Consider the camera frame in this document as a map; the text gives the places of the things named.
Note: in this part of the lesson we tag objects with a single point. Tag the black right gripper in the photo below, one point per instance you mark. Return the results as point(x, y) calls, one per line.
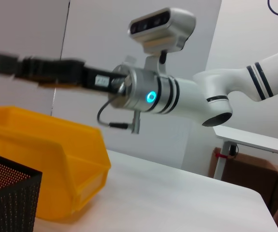
point(90, 77)

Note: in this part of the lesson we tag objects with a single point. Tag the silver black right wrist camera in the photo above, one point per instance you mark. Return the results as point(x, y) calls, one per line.
point(167, 24)

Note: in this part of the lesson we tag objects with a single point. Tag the black mesh pen holder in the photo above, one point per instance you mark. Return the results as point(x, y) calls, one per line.
point(8, 200)

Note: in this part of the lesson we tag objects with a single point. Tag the yellow plastic bin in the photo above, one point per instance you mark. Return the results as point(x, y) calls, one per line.
point(56, 149)

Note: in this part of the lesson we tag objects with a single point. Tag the brown cardboard box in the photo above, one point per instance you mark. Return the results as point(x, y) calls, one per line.
point(250, 176)

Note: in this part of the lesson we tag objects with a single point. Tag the white background table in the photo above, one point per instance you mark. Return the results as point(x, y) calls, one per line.
point(250, 139)

